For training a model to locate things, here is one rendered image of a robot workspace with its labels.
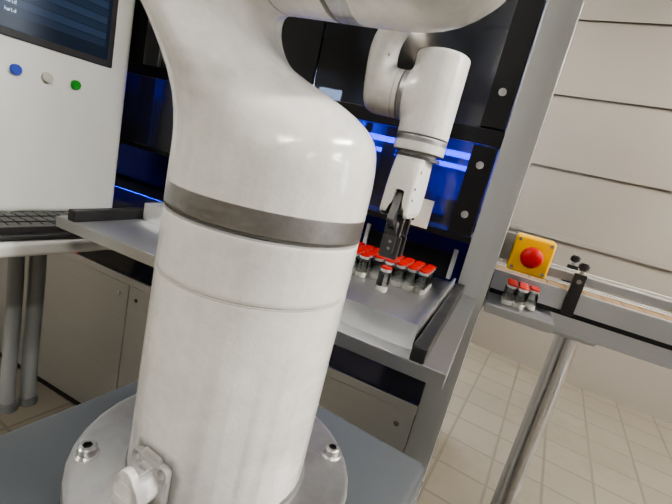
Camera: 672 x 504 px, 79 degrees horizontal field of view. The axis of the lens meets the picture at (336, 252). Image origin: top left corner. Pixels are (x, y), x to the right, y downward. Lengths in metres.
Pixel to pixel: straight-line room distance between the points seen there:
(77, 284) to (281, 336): 1.39
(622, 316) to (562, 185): 2.14
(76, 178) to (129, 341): 0.52
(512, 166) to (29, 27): 1.02
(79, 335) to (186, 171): 1.43
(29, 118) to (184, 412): 0.98
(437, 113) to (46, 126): 0.88
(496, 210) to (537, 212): 2.24
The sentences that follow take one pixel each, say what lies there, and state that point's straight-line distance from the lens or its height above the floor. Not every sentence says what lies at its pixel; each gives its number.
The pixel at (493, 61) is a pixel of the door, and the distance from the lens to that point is 0.92.
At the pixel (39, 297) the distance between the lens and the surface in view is 1.42.
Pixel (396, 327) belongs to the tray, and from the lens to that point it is 0.54.
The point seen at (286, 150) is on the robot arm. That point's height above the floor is 1.09.
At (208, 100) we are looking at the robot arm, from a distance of 0.21.
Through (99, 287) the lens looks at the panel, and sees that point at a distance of 1.50.
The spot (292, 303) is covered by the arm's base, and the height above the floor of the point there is 1.01.
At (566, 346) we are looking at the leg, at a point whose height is 0.81.
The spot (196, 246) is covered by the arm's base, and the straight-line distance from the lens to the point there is 0.22.
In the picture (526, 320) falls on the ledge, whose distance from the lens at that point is 0.90.
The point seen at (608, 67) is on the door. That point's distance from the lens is 3.23.
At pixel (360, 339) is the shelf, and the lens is 0.53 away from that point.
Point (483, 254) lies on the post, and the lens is 0.88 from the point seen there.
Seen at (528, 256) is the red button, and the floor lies 1.00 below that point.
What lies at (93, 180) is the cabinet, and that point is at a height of 0.89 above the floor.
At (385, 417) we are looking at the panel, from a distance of 1.03.
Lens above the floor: 1.09
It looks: 13 degrees down
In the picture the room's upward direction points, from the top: 14 degrees clockwise
